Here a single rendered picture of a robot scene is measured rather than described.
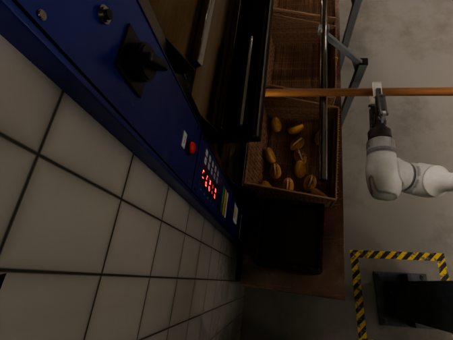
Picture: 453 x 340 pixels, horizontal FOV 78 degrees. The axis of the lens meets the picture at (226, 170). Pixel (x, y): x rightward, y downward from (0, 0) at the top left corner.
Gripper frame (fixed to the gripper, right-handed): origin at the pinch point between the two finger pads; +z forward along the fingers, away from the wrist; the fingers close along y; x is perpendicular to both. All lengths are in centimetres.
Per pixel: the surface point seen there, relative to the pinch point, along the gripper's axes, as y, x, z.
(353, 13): 35, 4, 83
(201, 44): -54, -50, -28
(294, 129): 54, -27, 15
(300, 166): 55, -24, -9
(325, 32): 2.0, -17.3, 33.8
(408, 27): 119, 74, 160
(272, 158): 55, -39, -4
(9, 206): -76, -55, -68
